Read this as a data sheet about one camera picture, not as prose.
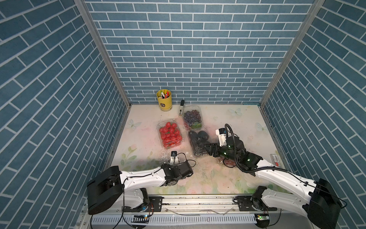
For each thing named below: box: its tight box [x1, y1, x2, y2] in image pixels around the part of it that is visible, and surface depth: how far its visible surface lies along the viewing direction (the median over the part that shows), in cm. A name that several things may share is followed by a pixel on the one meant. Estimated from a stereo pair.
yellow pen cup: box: [156, 89, 173, 112], surface depth 111 cm
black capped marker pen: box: [178, 99, 185, 117], surface depth 118 cm
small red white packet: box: [270, 153, 280, 167], surface depth 91 cm
